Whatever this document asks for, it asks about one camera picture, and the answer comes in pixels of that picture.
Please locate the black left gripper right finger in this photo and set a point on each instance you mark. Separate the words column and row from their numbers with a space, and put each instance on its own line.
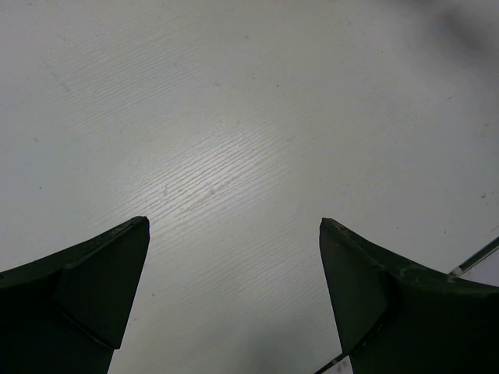
column 394, row 315

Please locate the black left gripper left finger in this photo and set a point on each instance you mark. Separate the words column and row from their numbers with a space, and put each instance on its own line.
column 68, row 312

